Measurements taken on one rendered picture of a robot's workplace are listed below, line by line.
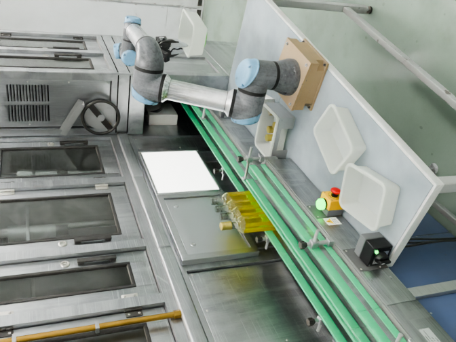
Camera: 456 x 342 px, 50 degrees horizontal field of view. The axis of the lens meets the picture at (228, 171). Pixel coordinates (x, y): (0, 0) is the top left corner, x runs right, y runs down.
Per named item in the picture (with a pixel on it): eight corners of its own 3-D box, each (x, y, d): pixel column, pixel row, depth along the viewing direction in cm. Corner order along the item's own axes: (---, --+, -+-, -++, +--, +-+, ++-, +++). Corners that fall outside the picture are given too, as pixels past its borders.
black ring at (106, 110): (118, 131, 281) (79, 131, 273) (119, 96, 271) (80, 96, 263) (119, 135, 277) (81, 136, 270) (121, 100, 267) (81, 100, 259)
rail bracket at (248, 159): (257, 176, 227) (233, 178, 222) (264, 144, 218) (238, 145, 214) (260, 180, 224) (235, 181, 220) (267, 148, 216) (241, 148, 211)
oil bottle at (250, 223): (278, 221, 210) (233, 226, 202) (281, 211, 207) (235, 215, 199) (283, 229, 206) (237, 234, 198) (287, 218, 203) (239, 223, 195)
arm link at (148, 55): (141, 41, 184) (119, 13, 223) (138, 69, 189) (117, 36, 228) (170, 44, 189) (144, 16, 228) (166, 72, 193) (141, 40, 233)
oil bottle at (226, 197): (262, 199, 224) (218, 202, 216) (264, 188, 221) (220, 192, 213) (267, 206, 219) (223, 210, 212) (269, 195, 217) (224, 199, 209)
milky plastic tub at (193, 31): (199, 7, 246) (182, 6, 243) (212, 27, 230) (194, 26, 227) (193, 39, 256) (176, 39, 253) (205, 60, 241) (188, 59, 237)
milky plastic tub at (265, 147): (269, 143, 243) (253, 144, 239) (278, 102, 232) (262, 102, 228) (284, 161, 229) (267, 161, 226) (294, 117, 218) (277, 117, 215)
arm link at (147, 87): (267, 96, 192) (131, 66, 190) (258, 130, 199) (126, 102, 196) (267, 87, 203) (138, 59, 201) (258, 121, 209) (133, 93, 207)
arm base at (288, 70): (289, 51, 202) (269, 49, 198) (305, 71, 192) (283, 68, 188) (276, 82, 211) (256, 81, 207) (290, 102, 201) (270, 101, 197)
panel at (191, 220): (197, 153, 278) (137, 155, 265) (197, 148, 276) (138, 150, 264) (258, 256, 207) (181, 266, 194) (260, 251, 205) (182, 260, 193)
